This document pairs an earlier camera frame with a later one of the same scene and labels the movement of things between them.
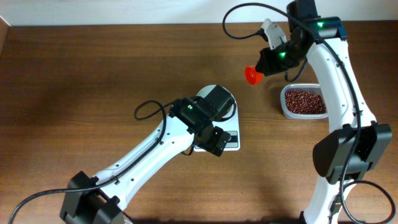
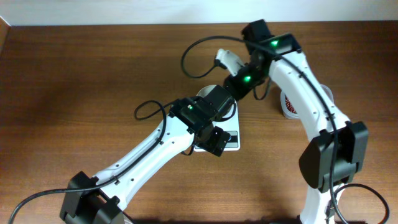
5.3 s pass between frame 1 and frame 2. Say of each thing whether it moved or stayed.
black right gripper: moved
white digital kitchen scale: stayed
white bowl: stayed
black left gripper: stayed
